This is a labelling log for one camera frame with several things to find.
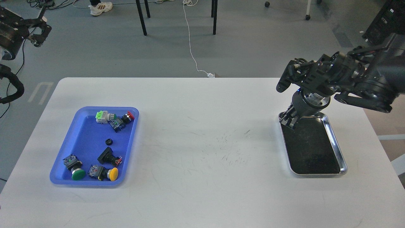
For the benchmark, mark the silver metal tray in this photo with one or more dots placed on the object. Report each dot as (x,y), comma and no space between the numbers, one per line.
(312,148)

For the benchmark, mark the white chair caster leg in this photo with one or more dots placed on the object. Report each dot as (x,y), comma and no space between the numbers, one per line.
(308,8)

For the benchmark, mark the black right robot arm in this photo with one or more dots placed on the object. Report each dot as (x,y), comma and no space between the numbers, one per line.
(370,78)

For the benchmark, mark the white sneaker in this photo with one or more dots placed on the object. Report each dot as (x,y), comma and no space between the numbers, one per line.
(97,7)

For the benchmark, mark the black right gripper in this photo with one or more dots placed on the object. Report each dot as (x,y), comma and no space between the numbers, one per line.
(304,104)

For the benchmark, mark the green mushroom push button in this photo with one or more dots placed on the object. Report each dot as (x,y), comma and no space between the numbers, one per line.
(74,165)

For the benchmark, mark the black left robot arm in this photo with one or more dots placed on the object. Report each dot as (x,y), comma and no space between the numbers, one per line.
(36,30)

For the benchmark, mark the black equipment case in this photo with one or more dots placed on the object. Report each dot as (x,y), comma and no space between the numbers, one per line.
(390,19)

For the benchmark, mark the red push button switch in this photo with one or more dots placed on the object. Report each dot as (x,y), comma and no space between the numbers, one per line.
(128,117)

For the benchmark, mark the black contact block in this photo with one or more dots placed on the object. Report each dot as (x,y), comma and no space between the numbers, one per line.
(117,124)

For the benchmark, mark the black table leg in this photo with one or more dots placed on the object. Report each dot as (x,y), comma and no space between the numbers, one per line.
(214,7)
(140,13)

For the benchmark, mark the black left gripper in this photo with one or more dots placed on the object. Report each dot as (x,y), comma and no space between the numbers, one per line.
(9,34)

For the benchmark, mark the blue plastic tray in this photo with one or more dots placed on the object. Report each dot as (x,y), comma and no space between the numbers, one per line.
(86,140)

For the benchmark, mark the black table leg left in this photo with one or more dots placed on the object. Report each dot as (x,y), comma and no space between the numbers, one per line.
(140,13)

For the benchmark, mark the black selector switch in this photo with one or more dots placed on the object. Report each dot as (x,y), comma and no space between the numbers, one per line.
(107,156)

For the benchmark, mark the black table leg right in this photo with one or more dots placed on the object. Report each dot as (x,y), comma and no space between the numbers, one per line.
(214,7)

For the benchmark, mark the yellow push button switch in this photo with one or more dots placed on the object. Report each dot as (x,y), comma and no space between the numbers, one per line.
(100,172)

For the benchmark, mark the light green push button switch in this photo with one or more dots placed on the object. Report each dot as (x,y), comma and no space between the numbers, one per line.
(105,117)

